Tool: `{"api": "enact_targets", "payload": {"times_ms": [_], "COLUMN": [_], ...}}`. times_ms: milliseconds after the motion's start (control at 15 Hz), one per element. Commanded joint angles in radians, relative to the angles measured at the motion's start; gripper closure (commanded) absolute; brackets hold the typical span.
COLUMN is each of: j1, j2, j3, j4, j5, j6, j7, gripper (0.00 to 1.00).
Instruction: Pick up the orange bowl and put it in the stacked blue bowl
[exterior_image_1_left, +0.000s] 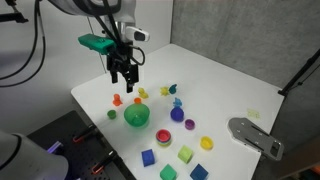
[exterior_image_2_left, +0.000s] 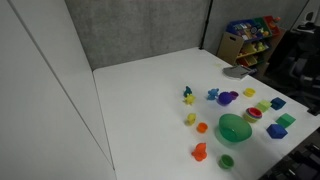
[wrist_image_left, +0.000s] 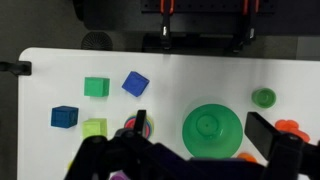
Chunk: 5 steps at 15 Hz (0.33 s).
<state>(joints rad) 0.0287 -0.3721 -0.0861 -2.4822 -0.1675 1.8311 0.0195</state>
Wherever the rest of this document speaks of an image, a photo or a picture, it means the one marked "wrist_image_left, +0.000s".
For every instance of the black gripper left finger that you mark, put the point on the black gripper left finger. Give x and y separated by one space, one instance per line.
140 123

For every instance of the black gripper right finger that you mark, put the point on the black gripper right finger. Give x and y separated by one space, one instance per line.
263 133

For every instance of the red orange small bowl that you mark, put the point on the red orange small bowl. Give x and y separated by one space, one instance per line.
130 122

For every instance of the large green bowl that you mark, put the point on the large green bowl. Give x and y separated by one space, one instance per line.
212 131

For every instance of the dark blue cup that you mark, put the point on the dark blue cup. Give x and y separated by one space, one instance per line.
150 126

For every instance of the small orange cup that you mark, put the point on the small orange cup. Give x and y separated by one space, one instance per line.
247 157

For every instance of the orange toy figure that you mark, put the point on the orange toy figure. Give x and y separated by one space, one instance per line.
293 128

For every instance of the small green cup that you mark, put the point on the small green cup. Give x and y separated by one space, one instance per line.
263 98

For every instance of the royal blue cube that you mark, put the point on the royal blue cube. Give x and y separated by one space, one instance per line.
135 84

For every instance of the lime green cube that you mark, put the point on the lime green cube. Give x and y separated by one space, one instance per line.
95 128

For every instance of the small purple cup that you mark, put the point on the small purple cup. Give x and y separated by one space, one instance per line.
118 176

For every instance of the dark blue cube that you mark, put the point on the dark blue cube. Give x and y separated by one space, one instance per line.
64 117

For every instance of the black round vented disc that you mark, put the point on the black round vented disc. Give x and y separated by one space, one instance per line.
96 41

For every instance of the black orange clamp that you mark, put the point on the black orange clamp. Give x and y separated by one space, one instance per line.
246 26
166 30

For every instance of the black table edge clamp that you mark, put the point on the black table edge clamp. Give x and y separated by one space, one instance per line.
15 68

